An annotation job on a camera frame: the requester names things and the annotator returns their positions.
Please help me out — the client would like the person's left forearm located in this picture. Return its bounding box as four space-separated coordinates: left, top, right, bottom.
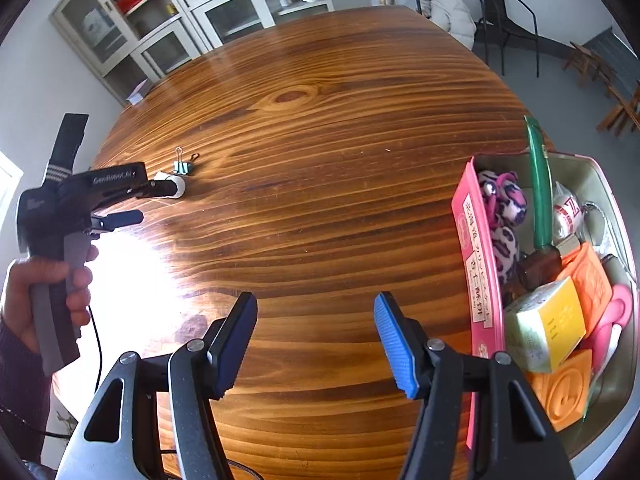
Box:
0 317 55 467

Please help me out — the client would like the person's left hand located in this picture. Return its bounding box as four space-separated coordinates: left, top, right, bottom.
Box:
0 244 101 357

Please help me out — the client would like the small orange toy cube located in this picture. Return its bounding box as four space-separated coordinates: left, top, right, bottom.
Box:
560 242 613 341

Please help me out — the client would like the bagged white gauze roll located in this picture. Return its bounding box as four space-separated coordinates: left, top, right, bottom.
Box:
550 180 583 241

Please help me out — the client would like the white cream tube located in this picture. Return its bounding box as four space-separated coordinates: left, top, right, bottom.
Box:
152 171 187 199

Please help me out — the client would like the knotted pink foam roller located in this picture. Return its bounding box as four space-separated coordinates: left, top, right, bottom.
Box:
580 284 633 376

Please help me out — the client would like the small box at table edge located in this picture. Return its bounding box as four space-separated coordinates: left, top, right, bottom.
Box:
127 80 151 106

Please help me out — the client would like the black metal chair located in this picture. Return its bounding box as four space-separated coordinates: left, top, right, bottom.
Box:
479 0 542 78
407 0 493 63

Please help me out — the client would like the green handled brush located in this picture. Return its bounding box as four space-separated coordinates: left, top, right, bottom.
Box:
523 116 556 251

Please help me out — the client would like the black cable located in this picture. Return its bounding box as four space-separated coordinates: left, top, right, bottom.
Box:
0 305 263 480

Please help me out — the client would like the pink leopard print pouch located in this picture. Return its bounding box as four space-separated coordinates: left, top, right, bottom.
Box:
477 170 530 291

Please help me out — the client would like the yellow green cardboard box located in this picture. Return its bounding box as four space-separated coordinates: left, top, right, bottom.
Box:
505 276 587 373

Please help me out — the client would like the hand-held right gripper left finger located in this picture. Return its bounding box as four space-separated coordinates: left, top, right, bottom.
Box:
56 291 259 480

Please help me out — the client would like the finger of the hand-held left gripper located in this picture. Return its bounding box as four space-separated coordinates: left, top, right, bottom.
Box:
90 210 146 234
131 176 182 200

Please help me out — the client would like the large orange toy cube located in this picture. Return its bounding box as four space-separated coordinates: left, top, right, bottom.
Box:
527 347 593 433

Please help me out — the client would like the window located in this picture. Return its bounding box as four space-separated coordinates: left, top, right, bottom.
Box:
0 150 25 211

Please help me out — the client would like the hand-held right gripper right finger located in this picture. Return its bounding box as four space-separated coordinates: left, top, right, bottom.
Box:
374 291 573 480

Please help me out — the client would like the grey glass door cabinet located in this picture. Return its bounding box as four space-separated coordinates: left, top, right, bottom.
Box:
49 0 335 107

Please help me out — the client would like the white jacket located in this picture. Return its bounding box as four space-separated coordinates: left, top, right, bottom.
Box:
417 0 477 51

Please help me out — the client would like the wooden stool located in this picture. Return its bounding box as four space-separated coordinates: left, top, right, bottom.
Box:
596 77 640 138
562 40 618 93

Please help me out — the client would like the teal binder clip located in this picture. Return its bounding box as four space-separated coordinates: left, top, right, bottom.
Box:
170 147 200 177

